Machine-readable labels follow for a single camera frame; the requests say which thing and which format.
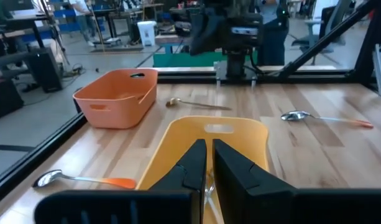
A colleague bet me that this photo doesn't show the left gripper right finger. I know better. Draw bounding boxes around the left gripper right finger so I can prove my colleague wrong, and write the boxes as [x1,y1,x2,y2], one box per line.
[212,138,381,224]

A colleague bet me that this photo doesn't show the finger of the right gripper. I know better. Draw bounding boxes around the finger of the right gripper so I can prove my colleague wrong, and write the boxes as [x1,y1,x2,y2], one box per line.
[190,14,214,55]
[208,14,227,52]

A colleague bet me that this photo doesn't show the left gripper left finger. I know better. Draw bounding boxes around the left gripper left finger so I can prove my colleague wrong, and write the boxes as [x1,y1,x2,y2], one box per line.
[34,138,208,224]

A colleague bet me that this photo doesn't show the orange handled silver spoon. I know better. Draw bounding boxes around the orange handled silver spoon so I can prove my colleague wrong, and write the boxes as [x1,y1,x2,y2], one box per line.
[32,169,137,190]
[280,110,375,129]

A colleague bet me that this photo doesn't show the green board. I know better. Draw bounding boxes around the green board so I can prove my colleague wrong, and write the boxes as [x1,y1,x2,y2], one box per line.
[152,50,259,68]

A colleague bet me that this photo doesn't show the wooden bench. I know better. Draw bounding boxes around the wooden bench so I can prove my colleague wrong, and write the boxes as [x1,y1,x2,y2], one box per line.
[154,33,193,54]

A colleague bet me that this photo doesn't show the yellow plastic bin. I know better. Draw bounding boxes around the yellow plastic bin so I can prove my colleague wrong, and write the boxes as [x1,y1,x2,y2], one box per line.
[135,115,270,224]

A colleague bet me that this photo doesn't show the white trash bin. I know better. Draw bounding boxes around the white trash bin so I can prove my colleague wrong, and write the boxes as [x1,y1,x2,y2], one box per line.
[136,20,157,47]

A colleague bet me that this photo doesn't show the grey office chair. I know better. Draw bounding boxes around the grey office chair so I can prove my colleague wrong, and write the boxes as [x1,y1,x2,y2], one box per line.
[291,0,348,65]

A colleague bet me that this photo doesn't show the orange plastic bin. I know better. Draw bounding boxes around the orange plastic bin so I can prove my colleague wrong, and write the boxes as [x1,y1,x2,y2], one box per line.
[72,67,159,130]

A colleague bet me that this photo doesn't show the person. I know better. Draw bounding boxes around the person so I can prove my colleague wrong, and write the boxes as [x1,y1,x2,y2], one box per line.
[68,0,99,48]

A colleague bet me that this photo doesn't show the black power strip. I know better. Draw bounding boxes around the black power strip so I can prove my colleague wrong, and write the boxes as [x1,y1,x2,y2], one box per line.
[62,63,85,78]

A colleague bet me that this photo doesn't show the blue storage shelf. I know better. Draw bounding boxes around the blue storage shelf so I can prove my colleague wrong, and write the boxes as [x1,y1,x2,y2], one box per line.
[52,0,109,34]

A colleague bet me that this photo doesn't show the dark workbench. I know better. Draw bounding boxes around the dark workbench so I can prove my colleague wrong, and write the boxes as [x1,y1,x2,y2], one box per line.
[0,12,67,78]

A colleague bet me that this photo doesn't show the black case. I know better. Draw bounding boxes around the black case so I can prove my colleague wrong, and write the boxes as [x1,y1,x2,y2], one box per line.
[0,78,25,123]

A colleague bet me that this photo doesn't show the black aluminium frame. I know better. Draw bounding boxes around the black aluminium frame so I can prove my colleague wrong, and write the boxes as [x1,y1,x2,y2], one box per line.
[0,0,381,208]

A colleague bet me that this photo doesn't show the wooden broom handle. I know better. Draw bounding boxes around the wooden broom handle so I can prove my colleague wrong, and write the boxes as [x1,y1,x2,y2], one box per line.
[90,9,106,53]

